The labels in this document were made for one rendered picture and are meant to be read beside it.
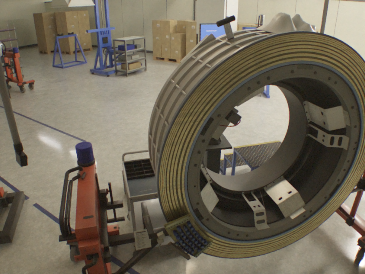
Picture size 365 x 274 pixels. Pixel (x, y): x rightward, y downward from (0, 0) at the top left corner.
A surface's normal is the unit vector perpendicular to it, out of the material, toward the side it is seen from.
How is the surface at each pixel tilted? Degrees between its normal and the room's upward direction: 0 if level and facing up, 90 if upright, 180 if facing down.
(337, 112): 104
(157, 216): 0
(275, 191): 27
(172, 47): 90
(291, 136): 78
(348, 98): 90
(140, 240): 90
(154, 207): 0
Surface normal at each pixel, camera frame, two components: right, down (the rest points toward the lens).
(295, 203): 0.00, -0.06
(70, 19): 0.82, 0.25
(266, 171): -0.47, -0.73
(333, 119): -0.24, 0.63
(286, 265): 0.00, -0.90
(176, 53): -0.56, 0.36
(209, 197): 0.70, 0.07
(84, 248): 0.28, 0.42
